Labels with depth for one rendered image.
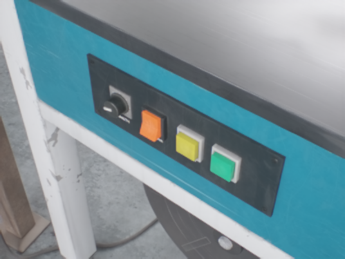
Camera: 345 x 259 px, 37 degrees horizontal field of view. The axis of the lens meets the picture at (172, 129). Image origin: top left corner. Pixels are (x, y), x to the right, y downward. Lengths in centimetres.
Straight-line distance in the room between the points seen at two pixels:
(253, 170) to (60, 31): 27
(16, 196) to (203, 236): 42
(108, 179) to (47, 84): 67
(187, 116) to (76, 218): 51
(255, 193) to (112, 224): 76
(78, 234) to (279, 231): 54
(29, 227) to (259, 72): 89
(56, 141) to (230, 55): 41
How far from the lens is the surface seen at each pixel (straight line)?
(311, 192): 48
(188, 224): 101
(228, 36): 51
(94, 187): 132
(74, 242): 102
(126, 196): 130
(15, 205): 118
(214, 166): 51
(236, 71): 46
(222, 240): 89
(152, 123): 54
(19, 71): 74
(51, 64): 66
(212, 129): 50
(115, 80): 57
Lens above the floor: 102
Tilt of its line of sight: 45 degrees down
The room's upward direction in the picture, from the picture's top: straight up
